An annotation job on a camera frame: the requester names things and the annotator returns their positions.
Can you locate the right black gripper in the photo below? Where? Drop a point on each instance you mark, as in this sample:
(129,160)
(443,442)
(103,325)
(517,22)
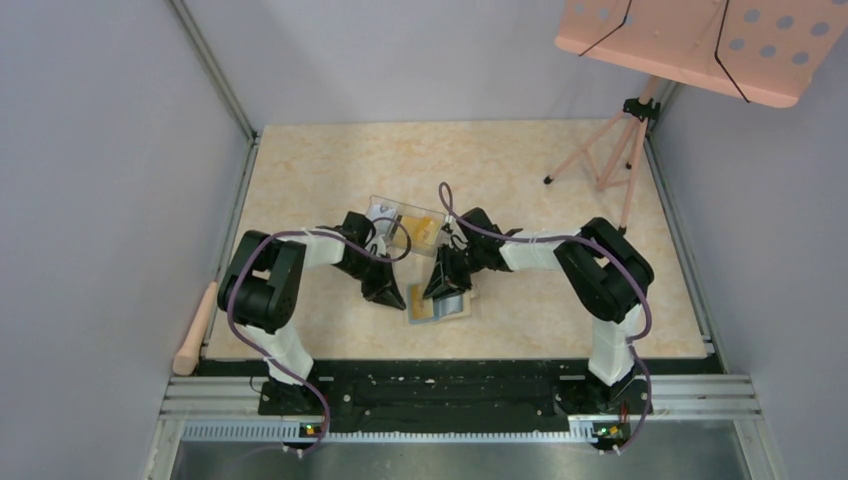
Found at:
(439,283)

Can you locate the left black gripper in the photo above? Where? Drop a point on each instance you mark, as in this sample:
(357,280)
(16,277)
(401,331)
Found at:
(384,289)

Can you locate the yellow credit card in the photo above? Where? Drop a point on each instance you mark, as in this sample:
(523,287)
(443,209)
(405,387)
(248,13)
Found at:
(420,307)

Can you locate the clear plastic card box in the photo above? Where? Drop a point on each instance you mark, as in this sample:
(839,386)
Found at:
(396,235)

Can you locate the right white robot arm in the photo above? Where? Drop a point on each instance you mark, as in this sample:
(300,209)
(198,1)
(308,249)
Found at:
(608,275)

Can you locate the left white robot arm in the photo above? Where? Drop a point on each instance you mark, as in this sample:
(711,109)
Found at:
(260,290)

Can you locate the yellow card stack in box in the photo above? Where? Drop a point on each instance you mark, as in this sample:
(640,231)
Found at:
(422,231)

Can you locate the grey credit card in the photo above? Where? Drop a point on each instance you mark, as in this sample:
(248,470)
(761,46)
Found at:
(382,214)

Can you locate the pink music stand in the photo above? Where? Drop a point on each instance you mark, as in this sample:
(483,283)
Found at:
(762,52)

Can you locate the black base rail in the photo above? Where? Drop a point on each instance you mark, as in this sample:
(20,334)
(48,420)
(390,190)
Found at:
(456,396)

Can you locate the wooden mallet handle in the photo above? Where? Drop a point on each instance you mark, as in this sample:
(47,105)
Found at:
(187,356)

